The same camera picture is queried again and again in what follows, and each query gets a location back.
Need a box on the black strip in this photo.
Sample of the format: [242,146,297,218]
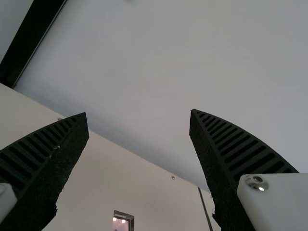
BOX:
[197,187,213,231]

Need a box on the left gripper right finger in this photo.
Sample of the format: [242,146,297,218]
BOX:
[188,109,308,231]

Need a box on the black post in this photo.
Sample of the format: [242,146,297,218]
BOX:
[0,0,68,89]

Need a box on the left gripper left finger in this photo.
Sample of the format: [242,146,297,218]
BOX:
[0,111,90,231]

